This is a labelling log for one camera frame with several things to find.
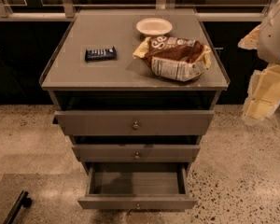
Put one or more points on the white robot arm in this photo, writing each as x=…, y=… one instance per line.
x=264, y=86

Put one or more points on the brown chip bag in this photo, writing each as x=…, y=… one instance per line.
x=175, y=58

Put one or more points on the grey top drawer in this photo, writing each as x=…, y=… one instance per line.
x=139, y=122

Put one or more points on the black bar on floor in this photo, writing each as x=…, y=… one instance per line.
x=23, y=201

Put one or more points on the grey drawer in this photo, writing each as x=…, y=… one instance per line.
x=140, y=186
x=136, y=153
x=139, y=122

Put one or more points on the blue snack bar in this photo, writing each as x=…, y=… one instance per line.
x=100, y=54

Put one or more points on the grey middle drawer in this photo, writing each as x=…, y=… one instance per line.
x=136, y=153

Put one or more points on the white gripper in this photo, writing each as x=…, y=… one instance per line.
x=274, y=38

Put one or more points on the grey bottom drawer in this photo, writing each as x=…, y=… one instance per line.
x=140, y=186

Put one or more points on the metal railing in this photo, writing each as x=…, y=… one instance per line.
x=17, y=10

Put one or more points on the grey drawer cabinet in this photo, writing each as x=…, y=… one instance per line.
x=126, y=83

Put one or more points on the white bowl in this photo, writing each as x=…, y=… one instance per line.
x=154, y=27

